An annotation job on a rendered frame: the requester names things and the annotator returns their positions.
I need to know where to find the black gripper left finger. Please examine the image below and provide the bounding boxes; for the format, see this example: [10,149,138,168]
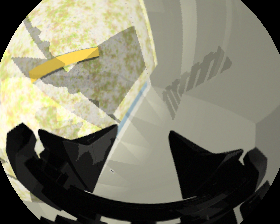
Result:
[38,124,119,193]

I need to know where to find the yellow bar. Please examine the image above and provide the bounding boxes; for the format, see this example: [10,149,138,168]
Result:
[28,47,100,83]

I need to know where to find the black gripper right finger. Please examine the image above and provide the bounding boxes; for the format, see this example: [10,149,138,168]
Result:
[168,131,244,200]

